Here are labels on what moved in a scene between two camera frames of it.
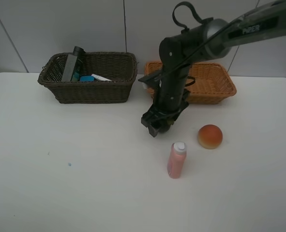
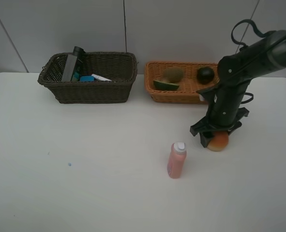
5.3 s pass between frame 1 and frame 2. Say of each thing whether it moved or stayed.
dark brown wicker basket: stayed
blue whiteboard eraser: stayed
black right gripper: moved
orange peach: moved
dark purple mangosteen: moved
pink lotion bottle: stayed
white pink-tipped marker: stayed
